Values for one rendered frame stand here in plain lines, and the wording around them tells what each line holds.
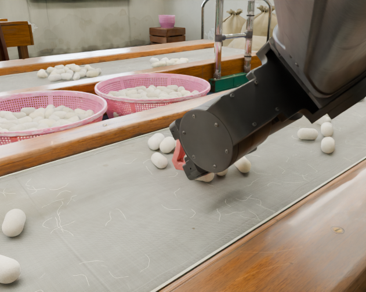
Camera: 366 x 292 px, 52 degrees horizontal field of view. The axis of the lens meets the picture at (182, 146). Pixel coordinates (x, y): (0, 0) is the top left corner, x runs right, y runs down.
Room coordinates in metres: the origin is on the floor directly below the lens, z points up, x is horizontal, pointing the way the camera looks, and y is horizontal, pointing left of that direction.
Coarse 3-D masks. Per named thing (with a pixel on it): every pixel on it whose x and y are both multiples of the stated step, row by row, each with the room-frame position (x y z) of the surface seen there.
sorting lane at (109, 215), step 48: (144, 144) 0.56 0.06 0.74; (288, 144) 0.56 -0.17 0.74; (336, 144) 0.56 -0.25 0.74; (0, 192) 0.40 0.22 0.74; (48, 192) 0.40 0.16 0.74; (96, 192) 0.40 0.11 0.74; (144, 192) 0.40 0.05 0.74; (192, 192) 0.40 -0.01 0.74; (240, 192) 0.40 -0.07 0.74; (288, 192) 0.40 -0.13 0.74; (0, 240) 0.31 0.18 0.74; (48, 240) 0.31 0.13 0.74; (96, 240) 0.31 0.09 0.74; (144, 240) 0.31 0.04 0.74; (192, 240) 0.31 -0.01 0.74; (0, 288) 0.24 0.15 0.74; (48, 288) 0.24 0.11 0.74; (96, 288) 0.24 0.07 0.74; (144, 288) 0.24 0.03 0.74
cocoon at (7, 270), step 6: (0, 258) 0.25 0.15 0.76; (6, 258) 0.25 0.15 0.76; (0, 264) 0.25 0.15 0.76; (6, 264) 0.25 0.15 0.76; (12, 264) 0.25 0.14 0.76; (18, 264) 0.25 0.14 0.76; (0, 270) 0.24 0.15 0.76; (6, 270) 0.24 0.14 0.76; (12, 270) 0.24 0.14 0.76; (18, 270) 0.25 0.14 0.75; (0, 276) 0.24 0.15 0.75; (6, 276) 0.24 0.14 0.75; (12, 276) 0.24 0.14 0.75; (18, 276) 0.25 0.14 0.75; (0, 282) 0.24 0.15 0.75; (6, 282) 0.24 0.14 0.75
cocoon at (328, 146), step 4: (324, 140) 0.53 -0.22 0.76; (328, 140) 0.52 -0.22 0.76; (332, 140) 0.53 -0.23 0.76; (324, 144) 0.52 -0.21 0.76; (328, 144) 0.52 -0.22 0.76; (332, 144) 0.52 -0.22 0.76; (324, 148) 0.52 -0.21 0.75; (328, 148) 0.51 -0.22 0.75; (332, 148) 0.51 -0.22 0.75; (328, 152) 0.52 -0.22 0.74
